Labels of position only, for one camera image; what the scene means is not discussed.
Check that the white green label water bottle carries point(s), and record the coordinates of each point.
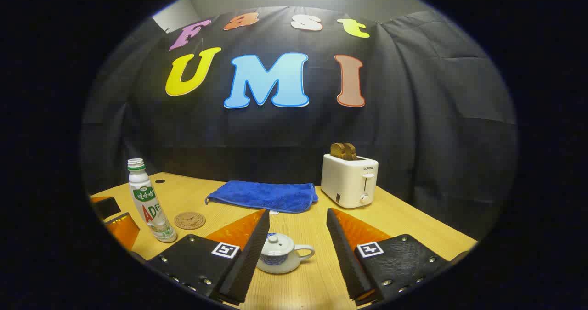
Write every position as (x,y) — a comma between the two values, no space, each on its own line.
(149,204)

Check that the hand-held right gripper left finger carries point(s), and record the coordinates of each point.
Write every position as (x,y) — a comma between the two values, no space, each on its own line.
(250,259)

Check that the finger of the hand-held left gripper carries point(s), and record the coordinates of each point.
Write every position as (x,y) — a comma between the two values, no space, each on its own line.
(125,231)
(106,207)

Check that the white toaster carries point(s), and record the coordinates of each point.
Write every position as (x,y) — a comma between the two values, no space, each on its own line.
(344,181)

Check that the round brown coaster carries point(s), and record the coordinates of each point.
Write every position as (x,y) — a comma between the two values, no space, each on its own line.
(189,220)

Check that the blue towel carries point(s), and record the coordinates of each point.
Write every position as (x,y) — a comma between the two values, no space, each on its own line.
(266,196)

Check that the white blue patterned teacup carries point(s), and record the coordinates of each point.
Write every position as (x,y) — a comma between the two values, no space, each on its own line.
(280,264)

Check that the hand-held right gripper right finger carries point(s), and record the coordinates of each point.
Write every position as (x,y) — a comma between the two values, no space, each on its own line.
(344,259)

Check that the black backdrop cloth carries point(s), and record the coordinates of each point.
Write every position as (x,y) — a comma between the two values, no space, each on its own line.
(413,117)

